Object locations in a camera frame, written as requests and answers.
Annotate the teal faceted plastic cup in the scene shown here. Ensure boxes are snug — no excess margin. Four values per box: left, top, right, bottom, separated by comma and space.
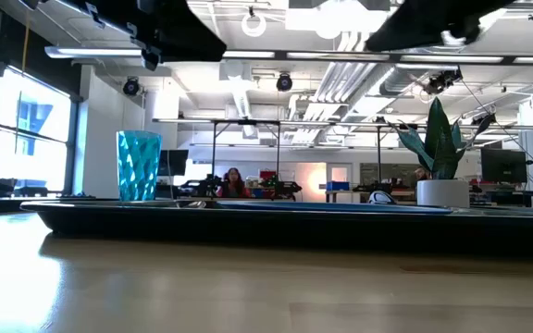
116, 129, 163, 203

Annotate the white ring lamp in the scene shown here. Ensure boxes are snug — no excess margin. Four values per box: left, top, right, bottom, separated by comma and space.
241, 12, 267, 38

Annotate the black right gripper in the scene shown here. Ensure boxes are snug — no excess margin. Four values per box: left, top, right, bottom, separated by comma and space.
365, 0, 517, 52

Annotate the dark rectangular serving tray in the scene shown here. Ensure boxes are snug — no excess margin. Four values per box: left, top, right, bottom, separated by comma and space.
19, 198, 533, 253

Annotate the large black computer monitor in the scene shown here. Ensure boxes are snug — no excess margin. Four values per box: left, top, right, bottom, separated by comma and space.
480, 147, 528, 184

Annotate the white round plant pot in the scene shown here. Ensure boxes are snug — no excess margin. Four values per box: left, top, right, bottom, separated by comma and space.
416, 179, 471, 209

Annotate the black camera on boom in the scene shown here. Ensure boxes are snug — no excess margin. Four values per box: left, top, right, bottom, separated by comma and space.
421, 68, 465, 96

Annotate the yellow hanging cable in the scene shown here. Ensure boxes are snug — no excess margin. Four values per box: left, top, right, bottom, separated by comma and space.
20, 8, 31, 73

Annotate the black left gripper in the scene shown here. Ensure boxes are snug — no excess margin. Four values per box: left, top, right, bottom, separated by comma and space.
102, 0, 228, 63

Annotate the green snake plant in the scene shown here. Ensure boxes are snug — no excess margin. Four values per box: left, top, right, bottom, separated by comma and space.
389, 96, 497, 181

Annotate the black and white ball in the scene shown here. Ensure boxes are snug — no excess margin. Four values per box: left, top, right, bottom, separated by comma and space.
367, 190, 398, 205

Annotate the small black computer monitor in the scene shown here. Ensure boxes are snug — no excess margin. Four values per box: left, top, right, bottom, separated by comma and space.
157, 149, 190, 178

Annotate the black round ceiling camera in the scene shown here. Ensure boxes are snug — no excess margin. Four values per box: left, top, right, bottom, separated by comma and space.
276, 72, 294, 93
122, 77, 141, 97

